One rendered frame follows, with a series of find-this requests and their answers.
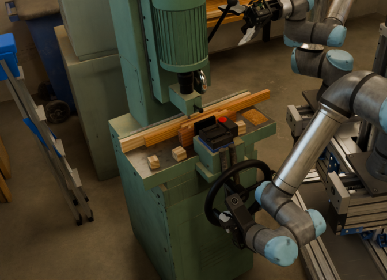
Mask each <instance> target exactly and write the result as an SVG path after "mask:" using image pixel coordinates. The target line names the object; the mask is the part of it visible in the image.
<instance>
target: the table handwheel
mask: <svg viewBox="0 0 387 280"><path fill-rule="evenodd" d="M251 167H255V168H259V169H261V170H262V171H263V173H264V180H262V181H260V182H258V183H256V184H254V185H252V186H250V187H247V188H244V187H243V186H242V185H241V184H238V185H237V184H236V183H235V182H234V181H233V180H232V179H231V178H230V177H232V176H233V175H234V174H235V173H237V172H239V171H241V170H243V169H246V168H251ZM228 179H229V180H228ZM265 181H272V173H271V170H270V168H269V166H268V165H267V164H266V163H265V162H263V161H260V160H255V159H250V160H244V161H241V162H238V163H236V164H234V165H233V166H231V167H230V168H228V169H227V170H225V171H224V172H223V173H222V174H221V175H220V176H219V177H218V178H217V179H216V181H215V182H214V183H213V185H212V186H211V188H210V190H209V192H208V194H207V196H206V200H205V204H204V212H205V215H206V218H207V219H208V221H209V222H210V223H211V224H213V225H215V226H217V227H221V224H220V222H219V220H218V219H217V218H216V217H215V215H214V214H213V212H212V209H213V202H214V199H215V196H216V194H217V192H218V191H219V189H220V188H221V187H222V185H223V184H224V183H225V184H226V185H225V186H226V188H227V189H228V190H229V191H230V194H229V195H230V196H231V195H232V194H235V193H237V194H238V195H239V196H240V198H241V200H242V201H243V203H245V202H246V201H247V200H248V198H249V192H250V191H252V190H254V189H255V188H257V187H258V186H260V185H261V183H263V182H265ZM260 206H261V205H260V204H259V203H258V202H257V200H255V202H254V203H253V204H252V205H251V206H250V207H249V208H248V211H249V213H250V214H251V215H252V214H254V213H255V212H256V211H257V210H258V208H259V207H260Z"/></svg>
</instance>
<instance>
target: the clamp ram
mask: <svg viewBox="0 0 387 280"><path fill-rule="evenodd" d="M213 124H216V117H215V116H214V115H213V116H210V117H208V118H205V119H203V120H200V121H198V122H195V123H193V126H194V134H195V136H197V135H199V130H201V129H204V128H206V127H209V126H212V125H213Z"/></svg>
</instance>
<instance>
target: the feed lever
mask: <svg viewBox="0 0 387 280"><path fill-rule="evenodd" d="M237 2H238V0H227V4H228V5H227V7H226V8H225V10H224V12H223V13H222V15H221V17H220V18H219V20H218V22H217V23H216V25H215V27H214V29H213V30H212V32H211V33H210V35H209V37H208V44H209V42H210V41H211V39H212V38H213V36H214V34H215V33H216V31H217V29H218V28H219V26H220V24H221V23H222V21H223V19H224V18H225V16H226V15H227V13H228V11H229V10H230V8H231V7H232V6H235V5H236V4H237Z"/></svg>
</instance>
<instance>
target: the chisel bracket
mask: <svg viewBox="0 0 387 280"><path fill-rule="evenodd" d="M169 97H170V101H171V102H172V103H173V104H174V105H175V106H176V107H177V108H178V109H179V110H181V111H182V112H183V113H184V114H185V115H186V116H188V115H192V114H193V113H196V112H198V110H197V109H196V108H194V107H193V105H196V106H197V107H199V108H202V97H201V95H200V94H199V93H198V92H197V91H195V90H193V93H191V94H181V93H180V85H179V83H176V84H173V85H170V86H169Z"/></svg>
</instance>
